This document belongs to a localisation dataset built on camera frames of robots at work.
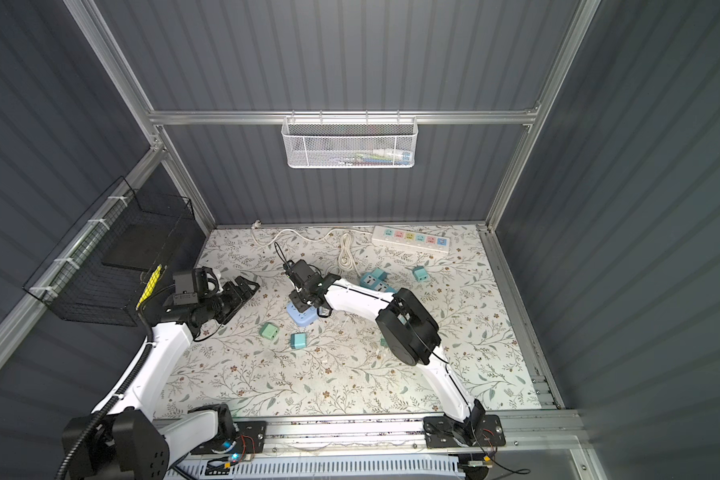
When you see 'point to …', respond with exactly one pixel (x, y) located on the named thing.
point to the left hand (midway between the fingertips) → (249, 293)
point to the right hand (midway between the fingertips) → (304, 296)
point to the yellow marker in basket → (150, 286)
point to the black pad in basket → (140, 244)
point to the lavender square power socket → (305, 318)
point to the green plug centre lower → (383, 342)
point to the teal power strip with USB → (376, 279)
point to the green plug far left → (269, 331)
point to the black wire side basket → (73, 278)
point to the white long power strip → (410, 238)
